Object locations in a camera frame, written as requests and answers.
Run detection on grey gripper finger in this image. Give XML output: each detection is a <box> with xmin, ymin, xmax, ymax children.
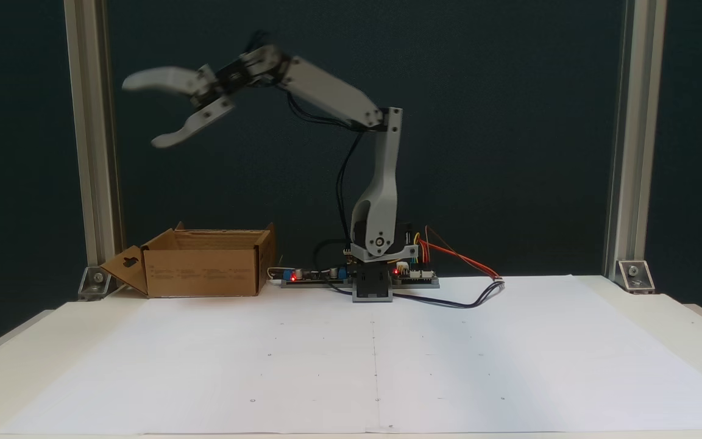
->
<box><xmin>122</xmin><ymin>65</ymin><xmax>201</xmax><ymax>96</ymax></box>
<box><xmin>151</xmin><ymin>97</ymin><xmax>236</xmax><ymax>149</ymax></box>

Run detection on brown cardboard box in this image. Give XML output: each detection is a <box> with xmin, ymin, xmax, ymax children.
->
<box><xmin>100</xmin><ymin>222</ymin><xmax>277</xmax><ymax>299</ymax></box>

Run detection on blue circuit board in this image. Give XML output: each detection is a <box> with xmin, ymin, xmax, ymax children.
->
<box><xmin>282</xmin><ymin>266</ymin><xmax>353</xmax><ymax>288</ymax></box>

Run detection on circuit board with white connectors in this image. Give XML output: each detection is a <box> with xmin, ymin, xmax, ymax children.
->
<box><xmin>391</xmin><ymin>261</ymin><xmax>440</xmax><ymax>289</ymax></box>

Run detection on aluminium frame post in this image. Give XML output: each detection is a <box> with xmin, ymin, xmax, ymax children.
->
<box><xmin>63</xmin><ymin>0</ymin><xmax>125</xmax><ymax>287</ymax></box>
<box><xmin>602</xmin><ymin>0</ymin><xmax>668</xmax><ymax>279</ymax></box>

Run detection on black arm wire bundle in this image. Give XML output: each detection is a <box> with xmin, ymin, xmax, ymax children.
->
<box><xmin>244</xmin><ymin>30</ymin><xmax>365</xmax><ymax>272</ymax></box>

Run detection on metal corner bracket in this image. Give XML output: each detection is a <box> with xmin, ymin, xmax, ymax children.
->
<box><xmin>78</xmin><ymin>266</ymin><xmax>113</xmax><ymax>301</ymax></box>
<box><xmin>616</xmin><ymin>260</ymin><xmax>656</xmax><ymax>294</ymax></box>

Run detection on red and orange wires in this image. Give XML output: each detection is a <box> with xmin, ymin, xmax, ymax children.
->
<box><xmin>418</xmin><ymin>227</ymin><xmax>503</xmax><ymax>281</ymax></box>

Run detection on dark cable on table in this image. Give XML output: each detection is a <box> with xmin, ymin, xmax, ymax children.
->
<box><xmin>302</xmin><ymin>277</ymin><xmax>505</xmax><ymax>309</ymax></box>

